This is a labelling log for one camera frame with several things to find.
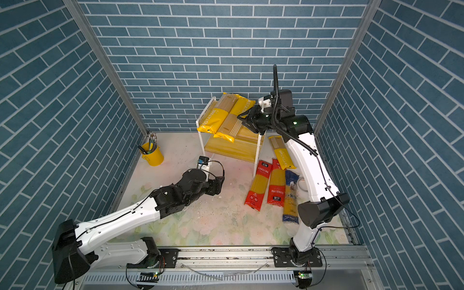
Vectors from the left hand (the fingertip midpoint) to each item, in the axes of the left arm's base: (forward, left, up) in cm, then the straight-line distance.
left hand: (223, 179), depth 75 cm
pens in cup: (+27, +39, -4) cm, 47 cm away
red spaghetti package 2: (+1, -26, -17) cm, 31 cm away
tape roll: (+9, -42, -21) cm, 48 cm away
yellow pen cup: (+21, +40, -14) cm, 47 cm away
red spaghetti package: (+1, -16, -18) cm, 24 cm away
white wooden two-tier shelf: (+24, -11, -7) cm, 27 cm away
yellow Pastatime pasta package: (+22, +5, +14) cm, 27 cm away
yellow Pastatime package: (+28, -33, -17) cm, 47 cm away
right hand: (+14, -7, +21) cm, 26 cm away
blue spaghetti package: (-8, -32, -18) cm, 37 cm away
